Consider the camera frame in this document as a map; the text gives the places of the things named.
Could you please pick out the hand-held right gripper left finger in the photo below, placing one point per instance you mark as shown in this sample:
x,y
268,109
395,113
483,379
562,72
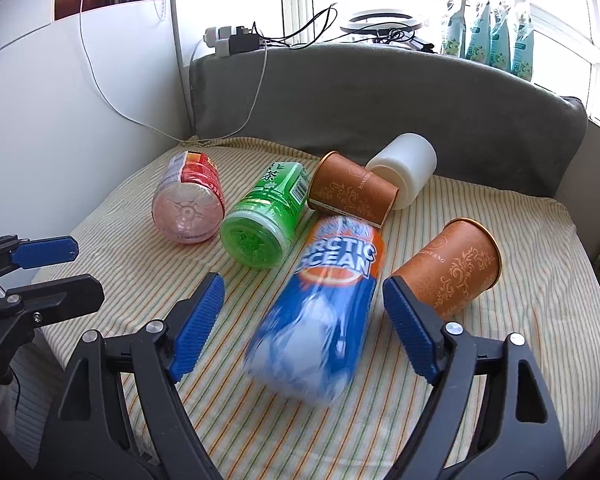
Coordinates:
x,y
200,325

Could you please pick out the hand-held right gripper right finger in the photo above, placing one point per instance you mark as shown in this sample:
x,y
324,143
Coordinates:
x,y
410,325

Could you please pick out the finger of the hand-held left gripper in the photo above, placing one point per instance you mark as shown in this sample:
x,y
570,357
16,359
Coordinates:
x,y
42,252
55,297

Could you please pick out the blue and orange drink bottle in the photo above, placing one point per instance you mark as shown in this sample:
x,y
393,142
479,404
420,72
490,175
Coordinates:
x,y
325,310

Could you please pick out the brown patterned paper cup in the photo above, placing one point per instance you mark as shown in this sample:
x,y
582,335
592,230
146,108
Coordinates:
x,y
450,270
350,187

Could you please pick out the white plastic cup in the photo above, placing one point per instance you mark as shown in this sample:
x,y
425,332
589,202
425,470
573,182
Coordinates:
x,y
407,170

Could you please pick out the striped cloth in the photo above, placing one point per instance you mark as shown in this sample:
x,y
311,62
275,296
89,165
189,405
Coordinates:
x,y
520,340

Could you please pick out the white cabinet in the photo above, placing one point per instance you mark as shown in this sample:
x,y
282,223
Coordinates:
x,y
45,135

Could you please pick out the red label drink bottle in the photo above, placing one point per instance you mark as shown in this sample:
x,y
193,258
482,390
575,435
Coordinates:
x,y
190,200

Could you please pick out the green label drink bottle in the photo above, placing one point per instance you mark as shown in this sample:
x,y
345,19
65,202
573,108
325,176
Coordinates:
x,y
267,215

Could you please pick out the grey cushion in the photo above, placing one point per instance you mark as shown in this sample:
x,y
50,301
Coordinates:
x,y
380,100

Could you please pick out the white power strip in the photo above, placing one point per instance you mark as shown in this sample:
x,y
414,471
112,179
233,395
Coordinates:
x,y
225,40

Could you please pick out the teal floral packet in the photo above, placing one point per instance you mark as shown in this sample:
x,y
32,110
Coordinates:
x,y
455,20
522,45
480,27
501,35

